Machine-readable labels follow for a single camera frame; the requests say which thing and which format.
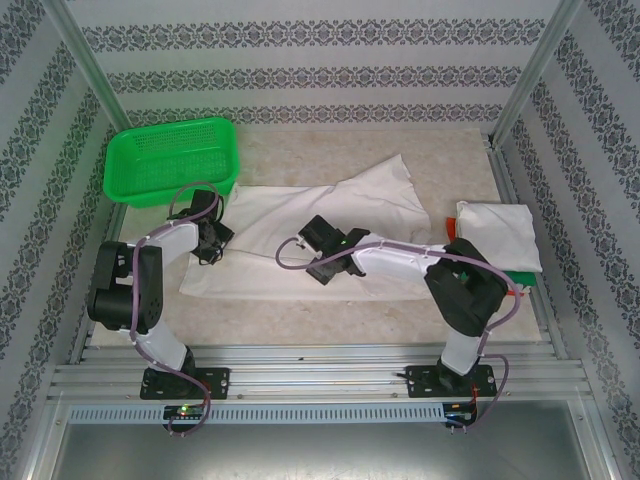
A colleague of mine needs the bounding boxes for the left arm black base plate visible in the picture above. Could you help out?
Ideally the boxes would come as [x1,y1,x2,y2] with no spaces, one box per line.
[139,367,232,401]

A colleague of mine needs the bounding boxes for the controller board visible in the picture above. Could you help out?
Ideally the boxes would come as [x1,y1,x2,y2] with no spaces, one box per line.
[444,402,479,429]
[162,403,207,432]

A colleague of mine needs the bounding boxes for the green plastic basket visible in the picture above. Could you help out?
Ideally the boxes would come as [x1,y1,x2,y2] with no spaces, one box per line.
[102,117,241,210]

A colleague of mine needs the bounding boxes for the large white t-shirt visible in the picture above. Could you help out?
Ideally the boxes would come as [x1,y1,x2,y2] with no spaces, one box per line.
[178,153,441,304]

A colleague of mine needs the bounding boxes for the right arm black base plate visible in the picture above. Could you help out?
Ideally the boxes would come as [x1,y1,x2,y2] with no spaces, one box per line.
[405,363,500,400]

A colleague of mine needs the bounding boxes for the aluminium side rail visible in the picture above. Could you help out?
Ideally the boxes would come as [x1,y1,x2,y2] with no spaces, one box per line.
[483,134,571,361]

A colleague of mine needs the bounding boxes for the right controller board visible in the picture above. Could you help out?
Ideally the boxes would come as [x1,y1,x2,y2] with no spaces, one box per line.
[444,402,479,429]

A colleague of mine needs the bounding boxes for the aluminium frame post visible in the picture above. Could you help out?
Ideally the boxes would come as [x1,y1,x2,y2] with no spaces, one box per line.
[49,0,132,146]
[487,0,584,146]

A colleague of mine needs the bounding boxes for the folded white t-shirt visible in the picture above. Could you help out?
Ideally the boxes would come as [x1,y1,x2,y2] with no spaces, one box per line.
[455,199,544,275]

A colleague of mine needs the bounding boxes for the slotted grey cable duct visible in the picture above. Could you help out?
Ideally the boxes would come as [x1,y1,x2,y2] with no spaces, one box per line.
[67,403,446,425]

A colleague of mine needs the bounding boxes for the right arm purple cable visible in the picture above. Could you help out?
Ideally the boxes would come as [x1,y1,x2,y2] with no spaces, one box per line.
[275,235,522,436]

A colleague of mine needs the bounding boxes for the aluminium mounting rail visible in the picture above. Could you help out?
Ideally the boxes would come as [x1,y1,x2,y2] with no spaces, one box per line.
[48,342,594,401]

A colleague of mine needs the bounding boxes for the left controller board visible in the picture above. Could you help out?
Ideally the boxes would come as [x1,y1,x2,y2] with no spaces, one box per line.
[162,403,207,432]

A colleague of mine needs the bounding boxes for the folded green t-shirt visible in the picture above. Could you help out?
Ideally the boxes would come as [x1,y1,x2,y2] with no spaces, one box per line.
[459,268,537,290]

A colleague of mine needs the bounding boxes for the grey metal shelf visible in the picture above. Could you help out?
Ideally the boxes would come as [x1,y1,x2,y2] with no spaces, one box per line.
[29,399,619,480]

